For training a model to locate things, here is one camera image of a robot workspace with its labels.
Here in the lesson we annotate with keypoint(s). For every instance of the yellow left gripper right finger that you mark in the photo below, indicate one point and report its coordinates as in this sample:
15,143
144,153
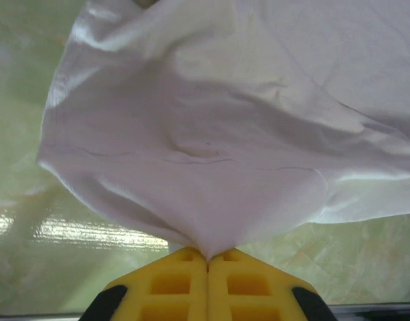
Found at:
244,284

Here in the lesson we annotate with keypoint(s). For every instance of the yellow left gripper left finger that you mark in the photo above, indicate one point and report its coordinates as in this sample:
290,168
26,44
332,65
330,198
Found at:
171,284

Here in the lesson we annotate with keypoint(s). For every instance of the white t-shirt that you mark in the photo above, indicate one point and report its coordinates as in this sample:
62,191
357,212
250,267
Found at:
208,117

